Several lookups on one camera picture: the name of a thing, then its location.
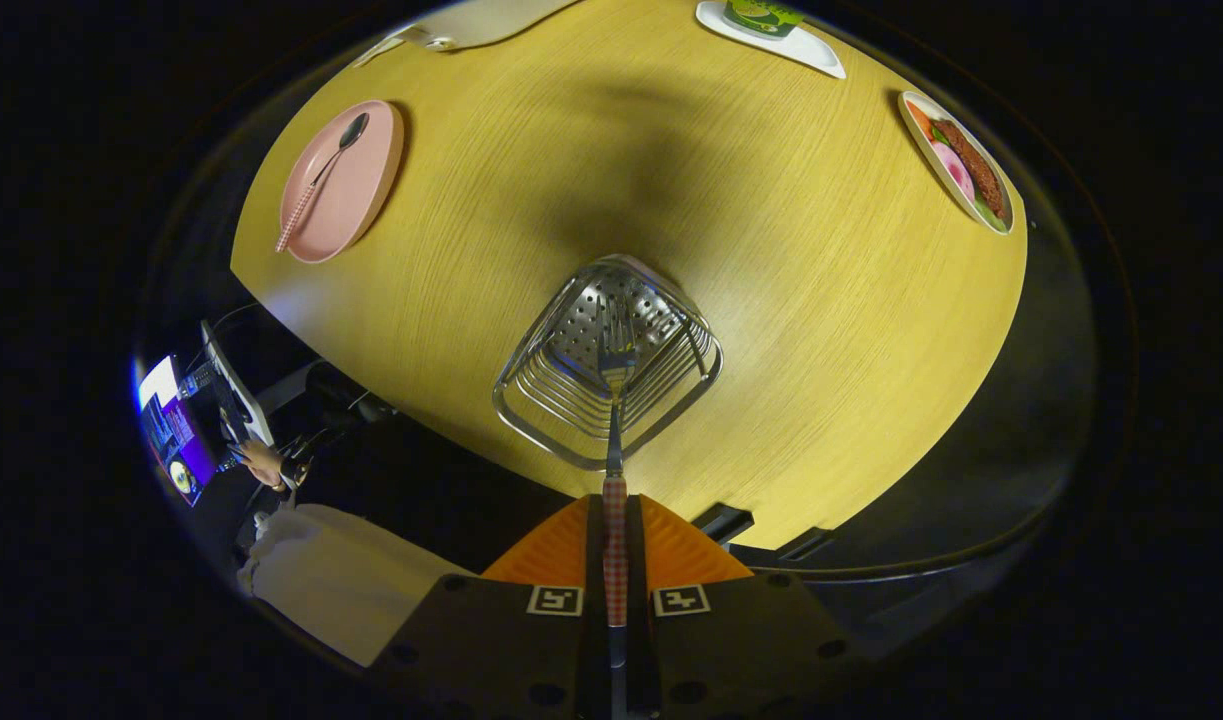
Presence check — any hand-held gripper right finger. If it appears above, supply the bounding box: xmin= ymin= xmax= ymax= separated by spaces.
xmin=626 ymin=494 xmax=872 ymax=720

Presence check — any laptop with lit screen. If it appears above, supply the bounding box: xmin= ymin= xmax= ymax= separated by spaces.
xmin=136 ymin=353 xmax=220 ymax=507

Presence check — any brown meat piece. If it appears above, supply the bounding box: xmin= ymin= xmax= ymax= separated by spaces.
xmin=933 ymin=118 xmax=1007 ymax=221

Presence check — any white toaster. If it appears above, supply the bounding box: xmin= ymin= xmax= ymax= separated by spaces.
xmin=411 ymin=0 xmax=582 ymax=51

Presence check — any fork with checkered handle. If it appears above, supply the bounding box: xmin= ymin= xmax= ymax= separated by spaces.
xmin=598 ymin=298 xmax=640 ymax=669

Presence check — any white cloth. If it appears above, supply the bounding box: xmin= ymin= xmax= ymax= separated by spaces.
xmin=236 ymin=503 xmax=472 ymax=668

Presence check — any pink round food slice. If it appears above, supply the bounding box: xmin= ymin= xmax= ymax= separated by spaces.
xmin=931 ymin=141 xmax=976 ymax=204

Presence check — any white square coaster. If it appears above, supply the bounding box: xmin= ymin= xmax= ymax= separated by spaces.
xmin=696 ymin=0 xmax=847 ymax=80

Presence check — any white plate with food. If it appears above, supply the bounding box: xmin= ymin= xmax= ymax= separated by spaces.
xmin=898 ymin=90 xmax=1016 ymax=236

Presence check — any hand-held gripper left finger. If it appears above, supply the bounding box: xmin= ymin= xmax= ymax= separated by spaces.
xmin=366 ymin=494 xmax=609 ymax=720

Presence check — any pink round plate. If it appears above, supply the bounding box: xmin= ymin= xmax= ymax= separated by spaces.
xmin=279 ymin=99 xmax=406 ymax=265

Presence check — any metal wire cutlery basket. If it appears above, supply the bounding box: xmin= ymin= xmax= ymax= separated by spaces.
xmin=492 ymin=254 xmax=724 ymax=471

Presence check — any spoon with checkered handle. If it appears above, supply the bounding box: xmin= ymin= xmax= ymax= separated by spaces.
xmin=275 ymin=112 xmax=370 ymax=254

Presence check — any green label drink bottle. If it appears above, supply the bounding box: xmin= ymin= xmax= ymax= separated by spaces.
xmin=723 ymin=0 xmax=806 ymax=38

